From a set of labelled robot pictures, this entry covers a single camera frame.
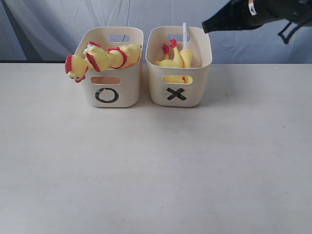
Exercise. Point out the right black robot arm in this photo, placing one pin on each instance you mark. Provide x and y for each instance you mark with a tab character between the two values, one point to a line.
300	11

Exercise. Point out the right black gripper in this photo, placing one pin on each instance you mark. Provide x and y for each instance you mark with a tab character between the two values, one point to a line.
238	15

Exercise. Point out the whole yellow rubber chicken top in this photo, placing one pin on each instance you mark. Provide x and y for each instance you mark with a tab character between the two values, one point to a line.
76	68

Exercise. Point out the cream bin marked X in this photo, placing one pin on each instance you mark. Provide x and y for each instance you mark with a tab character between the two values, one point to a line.
178	94

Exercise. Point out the broken chicken head with tube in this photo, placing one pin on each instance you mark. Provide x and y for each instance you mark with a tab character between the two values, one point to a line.
186	54

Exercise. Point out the white backdrop curtain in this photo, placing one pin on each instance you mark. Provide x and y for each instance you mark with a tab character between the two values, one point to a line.
49	30

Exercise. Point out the cream bin marked O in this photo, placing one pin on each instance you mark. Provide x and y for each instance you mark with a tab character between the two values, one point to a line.
112	87

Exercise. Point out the whole yellow rubber chicken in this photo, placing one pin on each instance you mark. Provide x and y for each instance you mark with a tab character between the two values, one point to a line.
76	68
119	57

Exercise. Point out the headless yellow chicken body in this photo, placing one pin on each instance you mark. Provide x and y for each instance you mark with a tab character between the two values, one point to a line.
172	59

